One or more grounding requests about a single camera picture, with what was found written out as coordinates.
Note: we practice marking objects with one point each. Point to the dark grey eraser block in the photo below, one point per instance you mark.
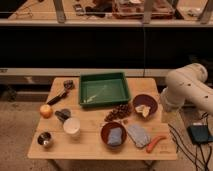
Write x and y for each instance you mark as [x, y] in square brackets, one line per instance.
[63, 114]

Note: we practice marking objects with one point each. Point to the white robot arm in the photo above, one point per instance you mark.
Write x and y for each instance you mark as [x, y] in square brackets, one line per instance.
[187, 84]

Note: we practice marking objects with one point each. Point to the white paper cup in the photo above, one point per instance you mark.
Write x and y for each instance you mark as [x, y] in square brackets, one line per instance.
[72, 127]

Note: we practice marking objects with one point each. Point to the small metal cup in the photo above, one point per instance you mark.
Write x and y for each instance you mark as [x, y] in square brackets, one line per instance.
[45, 139]

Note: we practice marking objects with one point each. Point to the green plastic tray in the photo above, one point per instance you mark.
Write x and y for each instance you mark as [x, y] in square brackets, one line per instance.
[103, 89]

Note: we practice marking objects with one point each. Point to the brown pine cone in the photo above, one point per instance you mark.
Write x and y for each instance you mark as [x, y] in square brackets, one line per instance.
[119, 112]

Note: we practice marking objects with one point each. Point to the maroon bowl with food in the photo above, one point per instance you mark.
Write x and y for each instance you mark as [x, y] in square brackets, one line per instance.
[144, 99]

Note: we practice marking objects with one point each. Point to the cream food piece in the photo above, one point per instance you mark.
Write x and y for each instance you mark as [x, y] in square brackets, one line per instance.
[143, 110]

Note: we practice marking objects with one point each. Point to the maroon bowl with sponge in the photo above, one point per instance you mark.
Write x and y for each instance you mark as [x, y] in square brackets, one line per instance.
[106, 129]

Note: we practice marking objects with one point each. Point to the blue grey sponge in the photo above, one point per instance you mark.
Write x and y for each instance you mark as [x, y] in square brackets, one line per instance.
[114, 137]

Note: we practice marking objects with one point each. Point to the grey folded cloth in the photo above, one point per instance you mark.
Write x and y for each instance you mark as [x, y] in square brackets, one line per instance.
[139, 135]

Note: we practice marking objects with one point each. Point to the wooden table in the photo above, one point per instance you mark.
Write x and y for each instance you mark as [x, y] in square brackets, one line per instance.
[89, 146]

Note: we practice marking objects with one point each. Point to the orange apple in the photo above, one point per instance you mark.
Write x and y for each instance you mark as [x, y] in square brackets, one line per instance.
[46, 111]

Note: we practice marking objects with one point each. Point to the orange carrot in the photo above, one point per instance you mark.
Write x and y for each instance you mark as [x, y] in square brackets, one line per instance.
[154, 142]

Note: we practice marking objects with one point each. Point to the black box on floor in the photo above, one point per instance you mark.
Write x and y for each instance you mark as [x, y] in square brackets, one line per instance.
[199, 134]

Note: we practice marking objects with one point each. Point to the black handled kitchen tool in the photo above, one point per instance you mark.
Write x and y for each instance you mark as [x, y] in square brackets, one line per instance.
[67, 86]

